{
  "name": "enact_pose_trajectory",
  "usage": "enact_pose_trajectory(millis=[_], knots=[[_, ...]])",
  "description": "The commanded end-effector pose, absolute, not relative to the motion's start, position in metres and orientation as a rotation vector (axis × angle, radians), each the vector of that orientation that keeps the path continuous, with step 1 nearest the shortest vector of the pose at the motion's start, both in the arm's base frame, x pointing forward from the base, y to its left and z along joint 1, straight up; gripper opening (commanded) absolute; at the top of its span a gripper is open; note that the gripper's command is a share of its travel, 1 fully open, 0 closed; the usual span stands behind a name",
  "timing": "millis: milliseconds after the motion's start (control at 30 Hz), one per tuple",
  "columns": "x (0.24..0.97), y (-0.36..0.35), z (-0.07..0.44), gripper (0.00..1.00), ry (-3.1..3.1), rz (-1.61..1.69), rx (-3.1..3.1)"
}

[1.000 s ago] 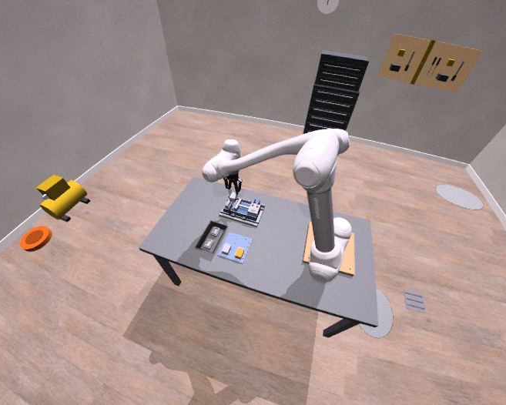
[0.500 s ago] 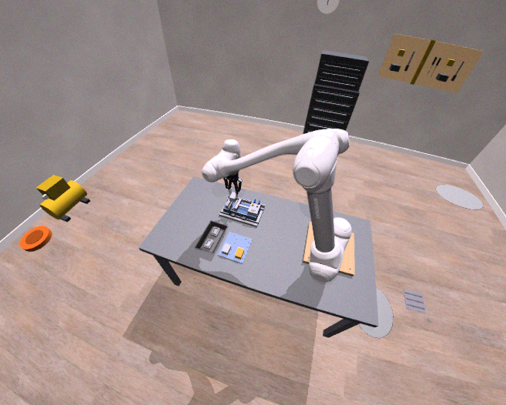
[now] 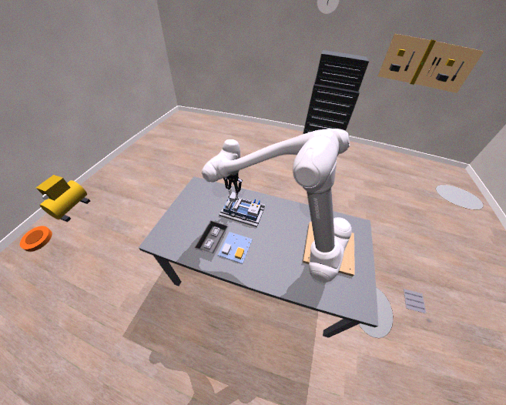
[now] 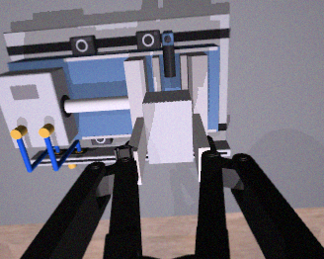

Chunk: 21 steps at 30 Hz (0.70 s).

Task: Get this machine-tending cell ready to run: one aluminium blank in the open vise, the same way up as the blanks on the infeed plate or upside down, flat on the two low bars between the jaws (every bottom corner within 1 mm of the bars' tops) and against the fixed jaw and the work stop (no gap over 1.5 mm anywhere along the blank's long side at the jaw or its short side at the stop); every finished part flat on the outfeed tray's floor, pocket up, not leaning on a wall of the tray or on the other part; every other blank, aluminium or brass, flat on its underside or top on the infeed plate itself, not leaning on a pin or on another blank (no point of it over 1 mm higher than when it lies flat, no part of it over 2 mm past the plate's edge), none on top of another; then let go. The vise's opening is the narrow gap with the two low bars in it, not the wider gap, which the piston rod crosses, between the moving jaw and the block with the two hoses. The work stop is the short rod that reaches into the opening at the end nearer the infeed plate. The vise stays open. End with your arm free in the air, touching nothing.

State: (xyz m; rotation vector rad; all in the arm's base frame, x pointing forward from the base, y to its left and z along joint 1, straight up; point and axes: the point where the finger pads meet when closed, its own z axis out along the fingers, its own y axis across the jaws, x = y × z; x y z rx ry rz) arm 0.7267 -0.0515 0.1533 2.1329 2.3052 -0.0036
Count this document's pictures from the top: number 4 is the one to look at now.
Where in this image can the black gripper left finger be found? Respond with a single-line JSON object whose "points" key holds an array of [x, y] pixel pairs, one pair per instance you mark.
{"points": [[69, 230]]}

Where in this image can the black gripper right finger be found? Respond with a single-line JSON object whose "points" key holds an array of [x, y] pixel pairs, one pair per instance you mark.
{"points": [[279, 231]]}

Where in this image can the silver rectangular block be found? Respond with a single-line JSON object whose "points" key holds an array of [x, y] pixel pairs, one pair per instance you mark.
{"points": [[168, 126]]}

